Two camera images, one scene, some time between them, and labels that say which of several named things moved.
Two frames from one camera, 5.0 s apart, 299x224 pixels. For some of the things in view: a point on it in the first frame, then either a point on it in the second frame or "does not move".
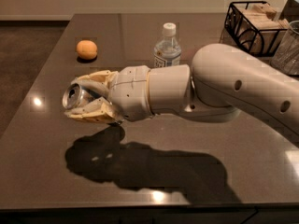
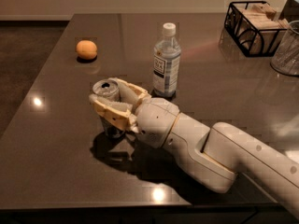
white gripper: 131,92 → 156,120
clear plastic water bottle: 167,50 does not move
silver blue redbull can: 77,95 → 109,89
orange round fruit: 87,49 does not move
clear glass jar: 287,57 does not move
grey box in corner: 291,9 does not move
